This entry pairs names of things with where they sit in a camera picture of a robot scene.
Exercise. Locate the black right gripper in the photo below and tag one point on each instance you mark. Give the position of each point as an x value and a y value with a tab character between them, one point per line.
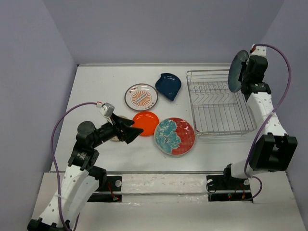
245	64

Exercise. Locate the red teal floral plate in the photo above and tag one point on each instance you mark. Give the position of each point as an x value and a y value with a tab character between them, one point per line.
174	136

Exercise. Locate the small cream plate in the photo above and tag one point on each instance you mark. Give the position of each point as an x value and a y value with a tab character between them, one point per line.
115	139

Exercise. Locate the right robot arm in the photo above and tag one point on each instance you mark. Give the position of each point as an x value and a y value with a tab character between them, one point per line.
273	148

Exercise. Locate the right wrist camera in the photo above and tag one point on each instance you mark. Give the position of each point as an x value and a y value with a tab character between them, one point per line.
258	50

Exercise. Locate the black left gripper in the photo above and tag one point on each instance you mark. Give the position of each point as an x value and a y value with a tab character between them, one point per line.
129	133

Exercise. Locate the dark blue leaf dish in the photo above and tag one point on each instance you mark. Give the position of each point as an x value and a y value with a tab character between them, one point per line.
169	85

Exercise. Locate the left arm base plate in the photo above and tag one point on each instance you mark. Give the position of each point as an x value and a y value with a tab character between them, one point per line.
110	192

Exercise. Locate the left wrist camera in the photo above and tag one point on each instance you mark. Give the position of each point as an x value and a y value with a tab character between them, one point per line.
106	109

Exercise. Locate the dark teal speckled plate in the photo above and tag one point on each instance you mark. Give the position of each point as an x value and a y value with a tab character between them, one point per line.
235	70

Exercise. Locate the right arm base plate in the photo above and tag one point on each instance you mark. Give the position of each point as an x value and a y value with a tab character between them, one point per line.
222	190

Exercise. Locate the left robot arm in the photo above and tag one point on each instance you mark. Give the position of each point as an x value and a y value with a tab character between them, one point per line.
82	178

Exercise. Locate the orange plastic plate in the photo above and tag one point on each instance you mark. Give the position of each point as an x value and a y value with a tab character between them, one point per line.
147	121

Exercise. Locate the white plate orange sunburst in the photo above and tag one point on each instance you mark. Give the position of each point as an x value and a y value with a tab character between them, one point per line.
141	97

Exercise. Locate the chrome wire dish rack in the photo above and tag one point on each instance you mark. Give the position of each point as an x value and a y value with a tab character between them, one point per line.
215	109

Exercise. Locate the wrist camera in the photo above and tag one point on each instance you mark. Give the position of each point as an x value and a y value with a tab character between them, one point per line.
258	50
106	109

